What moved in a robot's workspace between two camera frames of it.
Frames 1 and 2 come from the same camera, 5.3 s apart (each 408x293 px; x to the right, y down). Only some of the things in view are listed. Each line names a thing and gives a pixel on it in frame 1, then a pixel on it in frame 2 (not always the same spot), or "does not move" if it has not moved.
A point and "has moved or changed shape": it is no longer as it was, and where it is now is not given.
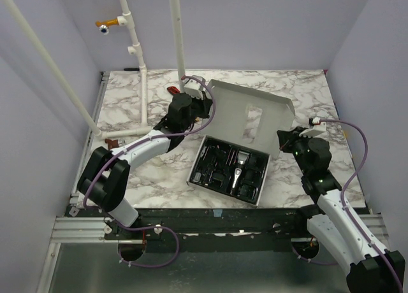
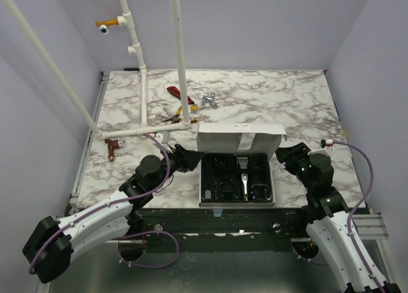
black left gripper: (206, 105) → (186, 160)
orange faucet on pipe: (104, 25) does not move
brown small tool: (115, 143) does not move
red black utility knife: (173, 90) does not move
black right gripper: (285, 137) → (290, 154)
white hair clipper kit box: (234, 151) has moved or changed shape
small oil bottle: (197, 177) → (208, 194)
